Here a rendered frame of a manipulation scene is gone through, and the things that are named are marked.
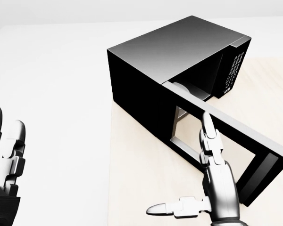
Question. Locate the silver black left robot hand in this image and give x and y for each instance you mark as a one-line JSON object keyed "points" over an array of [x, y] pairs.
{"points": [[13, 162]]}

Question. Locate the round glass turntable plate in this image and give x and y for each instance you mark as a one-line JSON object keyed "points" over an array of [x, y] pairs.
{"points": [[182, 88]]}

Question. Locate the black microwave door with window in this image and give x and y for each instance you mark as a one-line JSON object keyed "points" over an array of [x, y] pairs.
{"points": [[233, 128]]}

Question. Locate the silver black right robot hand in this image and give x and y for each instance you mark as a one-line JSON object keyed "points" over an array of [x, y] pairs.
{"points": [[222, 190]]}

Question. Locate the black microwave body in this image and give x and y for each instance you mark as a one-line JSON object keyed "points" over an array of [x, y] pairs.
{"points": [[169, 49]]}

